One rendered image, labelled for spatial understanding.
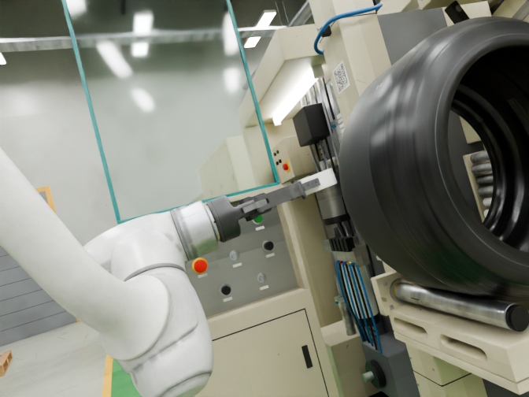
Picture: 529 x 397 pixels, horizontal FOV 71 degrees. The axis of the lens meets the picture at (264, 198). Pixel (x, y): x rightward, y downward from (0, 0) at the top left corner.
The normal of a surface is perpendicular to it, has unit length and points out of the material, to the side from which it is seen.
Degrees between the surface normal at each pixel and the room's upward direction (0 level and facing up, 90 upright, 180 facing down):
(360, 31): 90
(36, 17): 90
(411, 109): 69
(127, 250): 58
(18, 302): 90
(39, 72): 90
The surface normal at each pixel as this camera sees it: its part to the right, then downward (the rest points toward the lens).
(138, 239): -0.01, -0.62
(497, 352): -0.94, 0.24
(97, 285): 0.76, -0.18
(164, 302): 0.28, -0.62
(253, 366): 0.22, -0.11
